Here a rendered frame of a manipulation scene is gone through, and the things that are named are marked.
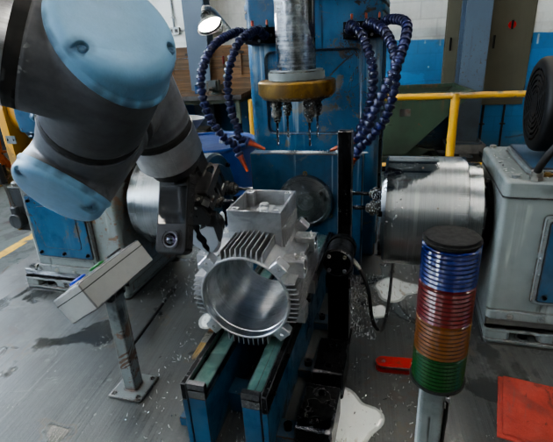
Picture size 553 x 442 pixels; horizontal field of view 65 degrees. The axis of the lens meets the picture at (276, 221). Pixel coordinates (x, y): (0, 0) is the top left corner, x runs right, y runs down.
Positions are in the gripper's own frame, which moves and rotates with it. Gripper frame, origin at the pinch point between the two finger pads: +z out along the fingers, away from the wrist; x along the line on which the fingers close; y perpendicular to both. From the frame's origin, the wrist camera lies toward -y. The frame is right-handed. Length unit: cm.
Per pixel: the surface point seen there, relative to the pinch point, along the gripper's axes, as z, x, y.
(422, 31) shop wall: 249, -48, 500
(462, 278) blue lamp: -17.1, -37.0, -11.7
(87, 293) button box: -4.1, 15.7, -12.1
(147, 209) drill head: 16.1, 28.3, 20.6
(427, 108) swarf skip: 263, -55, 369
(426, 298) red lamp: -13.8, -33.8, -12.6
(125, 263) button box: 1.0, 15.6, -3.3
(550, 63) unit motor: -5, -56, 43
